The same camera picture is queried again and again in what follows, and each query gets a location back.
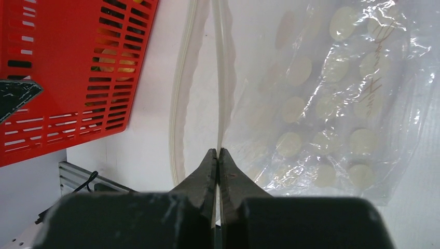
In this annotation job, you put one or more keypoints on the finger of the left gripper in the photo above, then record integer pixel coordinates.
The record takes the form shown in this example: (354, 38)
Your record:
(15, 94)

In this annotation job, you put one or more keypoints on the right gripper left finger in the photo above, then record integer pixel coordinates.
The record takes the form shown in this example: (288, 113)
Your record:
(200, 187)

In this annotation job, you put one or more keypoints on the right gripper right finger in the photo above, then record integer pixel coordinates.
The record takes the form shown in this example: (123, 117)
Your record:
(235, 186)

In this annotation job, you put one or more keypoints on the red plastic basket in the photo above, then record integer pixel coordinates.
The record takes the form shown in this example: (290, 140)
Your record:
(86, 58)

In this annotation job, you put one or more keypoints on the clear zip top bag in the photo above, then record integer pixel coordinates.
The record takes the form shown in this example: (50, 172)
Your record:
(314, 98)

